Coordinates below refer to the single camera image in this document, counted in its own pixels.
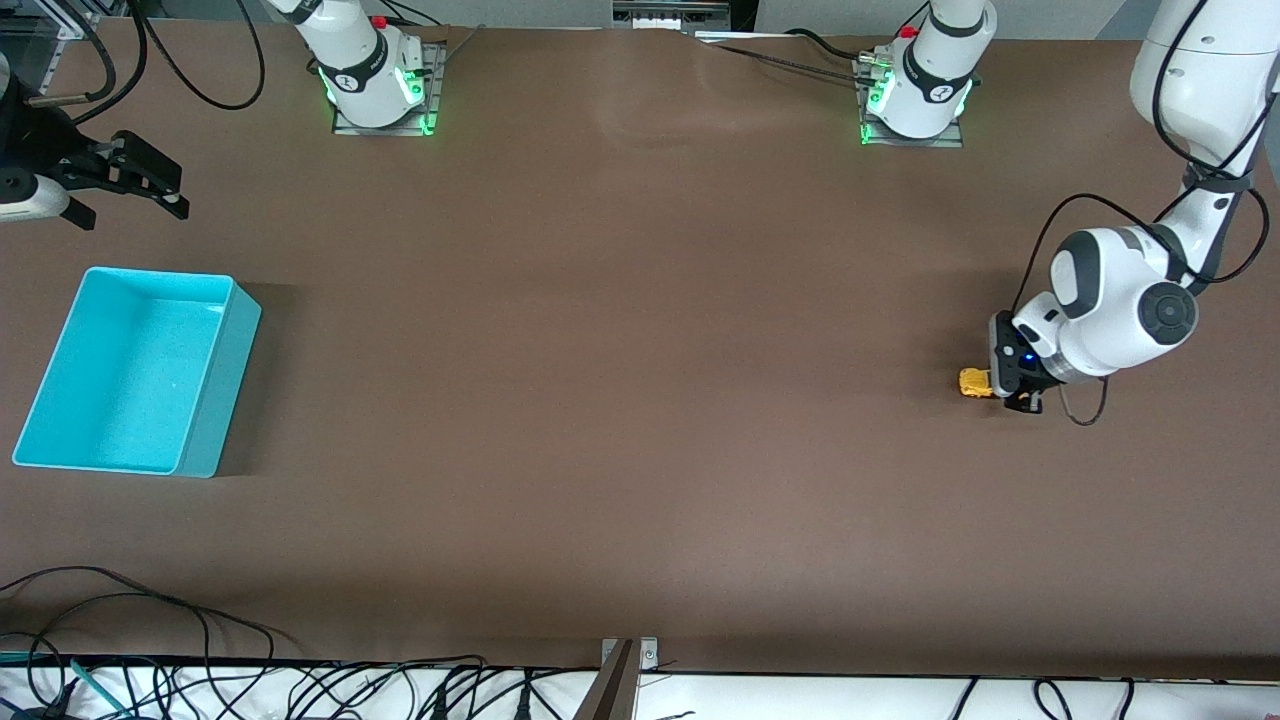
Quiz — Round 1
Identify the turquoise plastic bin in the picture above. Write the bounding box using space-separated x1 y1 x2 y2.
12 266 263 479

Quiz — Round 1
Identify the white power strip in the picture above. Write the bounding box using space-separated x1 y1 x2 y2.
612 0 731 31

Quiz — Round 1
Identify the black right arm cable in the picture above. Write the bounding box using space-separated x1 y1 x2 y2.
128 0 267 111

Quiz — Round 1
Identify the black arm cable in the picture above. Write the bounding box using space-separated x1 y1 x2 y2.
128 0 267 111
1010 0 1276 321

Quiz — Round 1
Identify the thick black hose metal end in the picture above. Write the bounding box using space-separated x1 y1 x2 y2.
28 15 116 109

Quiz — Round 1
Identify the aluminium frame rail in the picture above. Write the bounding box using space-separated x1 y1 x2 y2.
0 0 101 43

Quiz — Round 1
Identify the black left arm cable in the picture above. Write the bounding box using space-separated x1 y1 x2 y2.
1010 0 1276 321

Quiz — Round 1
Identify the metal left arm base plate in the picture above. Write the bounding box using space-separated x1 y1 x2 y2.
860 55 966 149

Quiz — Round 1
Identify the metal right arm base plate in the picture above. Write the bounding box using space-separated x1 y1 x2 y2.
332 40 446 136

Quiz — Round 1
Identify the black base cable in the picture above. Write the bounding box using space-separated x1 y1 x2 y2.
783 28 871 63
380 0 446 29

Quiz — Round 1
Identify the teal cable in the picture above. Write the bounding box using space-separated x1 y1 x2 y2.
68 658 133 717

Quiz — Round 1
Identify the metal camera stand bracket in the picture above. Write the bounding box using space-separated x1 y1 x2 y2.
600 637 661 720

